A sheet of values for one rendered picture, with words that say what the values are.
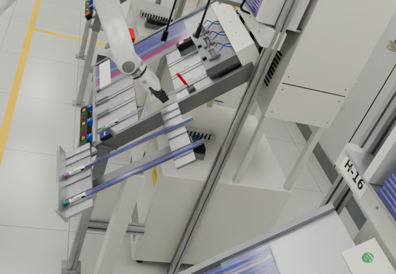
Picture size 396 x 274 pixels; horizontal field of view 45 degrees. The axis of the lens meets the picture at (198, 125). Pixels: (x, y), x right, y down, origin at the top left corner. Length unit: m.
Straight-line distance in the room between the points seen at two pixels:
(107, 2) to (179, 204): 0.98
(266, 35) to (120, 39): 0.52
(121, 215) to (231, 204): 0.63
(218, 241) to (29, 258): 0.91
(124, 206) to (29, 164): 1.21
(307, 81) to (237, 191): 0.62
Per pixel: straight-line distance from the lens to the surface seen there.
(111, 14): 1.76
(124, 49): 1.74
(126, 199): 1.81
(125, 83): 2.24
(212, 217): 2.33
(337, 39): 1.94
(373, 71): 3.66
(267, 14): 1.77
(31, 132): 3.19
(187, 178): 2.13
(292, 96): 1.99
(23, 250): 2.50
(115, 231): 1.93
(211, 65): 1.88
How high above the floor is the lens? 1.89
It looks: 31 degrees down
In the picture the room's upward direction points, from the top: 21 degrees clockwise
